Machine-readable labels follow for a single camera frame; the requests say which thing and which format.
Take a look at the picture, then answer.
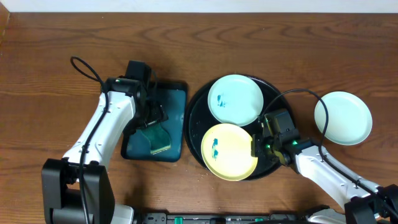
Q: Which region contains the green yellow sponge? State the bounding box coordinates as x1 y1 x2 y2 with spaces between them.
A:
141 123 171 154

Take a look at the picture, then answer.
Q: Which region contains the mint plate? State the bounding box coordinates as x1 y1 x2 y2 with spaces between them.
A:
314 91 373 146
207 74 264 126

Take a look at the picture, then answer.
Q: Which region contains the mint plate at tray back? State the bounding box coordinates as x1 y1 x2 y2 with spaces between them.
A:
207 74 264 126

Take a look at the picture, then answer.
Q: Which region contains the black rectangular water tub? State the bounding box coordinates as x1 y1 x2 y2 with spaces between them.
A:
121 83 187 162

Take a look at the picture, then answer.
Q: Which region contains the yellow plate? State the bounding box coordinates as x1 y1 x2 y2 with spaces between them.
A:
201 123 258 181

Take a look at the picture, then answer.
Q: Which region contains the round black tray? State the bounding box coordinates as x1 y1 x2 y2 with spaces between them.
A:
183 75 296 181

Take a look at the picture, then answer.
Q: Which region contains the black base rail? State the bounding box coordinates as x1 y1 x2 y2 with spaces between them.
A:
133 205 330 224

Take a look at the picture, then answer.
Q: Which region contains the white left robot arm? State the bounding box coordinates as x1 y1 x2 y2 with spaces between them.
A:
41 78 163 223

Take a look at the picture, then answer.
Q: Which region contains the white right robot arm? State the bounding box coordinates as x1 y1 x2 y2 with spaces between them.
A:
251 129 397 223

